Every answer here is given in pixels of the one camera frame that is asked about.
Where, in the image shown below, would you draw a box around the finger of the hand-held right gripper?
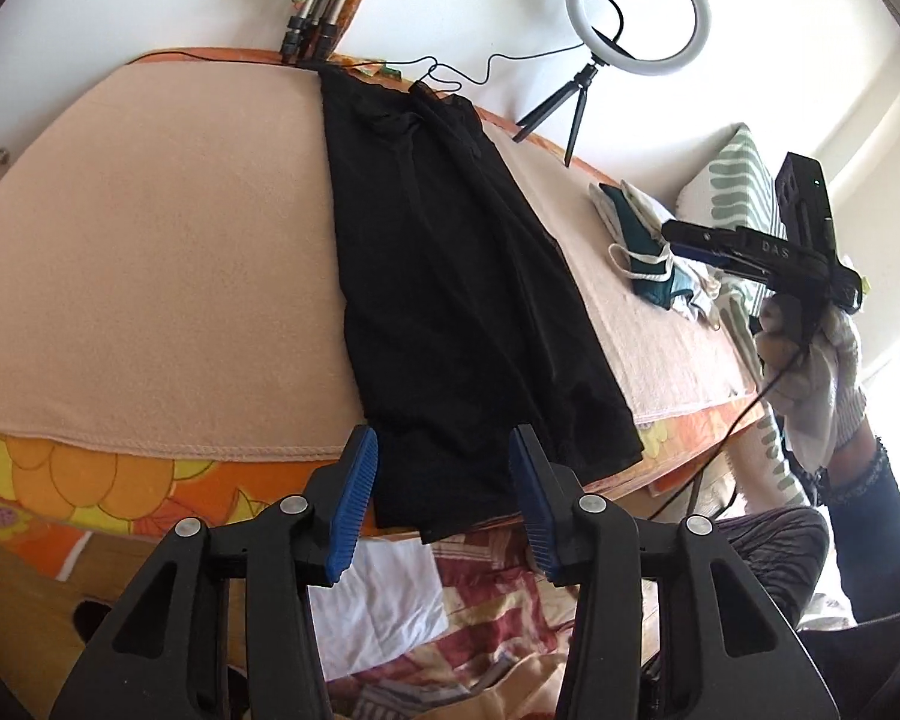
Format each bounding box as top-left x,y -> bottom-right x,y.
661,219 -> 740,265

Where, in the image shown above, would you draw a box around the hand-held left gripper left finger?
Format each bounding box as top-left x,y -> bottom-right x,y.
49,424 -> 380,720

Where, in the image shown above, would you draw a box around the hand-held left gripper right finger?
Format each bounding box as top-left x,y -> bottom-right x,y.
508,424 -> 841,720

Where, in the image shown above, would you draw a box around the black shorts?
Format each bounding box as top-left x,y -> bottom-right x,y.
319,64 -> 644,545

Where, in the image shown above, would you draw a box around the person's right forearm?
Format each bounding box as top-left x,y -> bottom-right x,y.
814,431 -> 900,627

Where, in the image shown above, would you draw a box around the person's right hand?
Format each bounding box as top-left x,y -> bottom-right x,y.
754,291 -> 869,470

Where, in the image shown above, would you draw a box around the teal and white small garment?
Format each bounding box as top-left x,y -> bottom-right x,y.
607,238 -> 721,316
589,178 -> 676,245

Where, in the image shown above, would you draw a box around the green patterned white pillow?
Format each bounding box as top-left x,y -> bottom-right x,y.
677,122 -> 790,242

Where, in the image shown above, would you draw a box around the patchwork quilt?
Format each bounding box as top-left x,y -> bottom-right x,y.
307,517 -> 661,720

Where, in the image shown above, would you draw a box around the black mini tripod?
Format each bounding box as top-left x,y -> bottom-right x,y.
514,60 -> 601,168

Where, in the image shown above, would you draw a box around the person's grey striped pants leg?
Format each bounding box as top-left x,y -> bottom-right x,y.
709,506 -> 831,635

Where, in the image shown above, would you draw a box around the orange floral bed sheet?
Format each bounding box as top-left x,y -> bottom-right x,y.
0,45 -> 766,541

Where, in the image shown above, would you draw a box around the peach blanket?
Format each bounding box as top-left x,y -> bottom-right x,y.
0,56 -> 755,462

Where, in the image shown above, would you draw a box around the tripod legs with black feet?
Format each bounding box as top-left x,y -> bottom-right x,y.
279,0 -> 372,68

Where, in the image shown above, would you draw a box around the black power cable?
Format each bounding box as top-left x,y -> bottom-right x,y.
645,379 -> 770,522

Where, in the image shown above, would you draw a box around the white ring light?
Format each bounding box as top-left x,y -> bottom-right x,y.
565,0 -> 713,77

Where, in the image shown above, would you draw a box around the black ring light cable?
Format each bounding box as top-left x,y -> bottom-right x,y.
124,0 -> 627,91

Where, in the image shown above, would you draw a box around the wooden bed frame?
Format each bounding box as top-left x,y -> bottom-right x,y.
0,517 -> 233,691

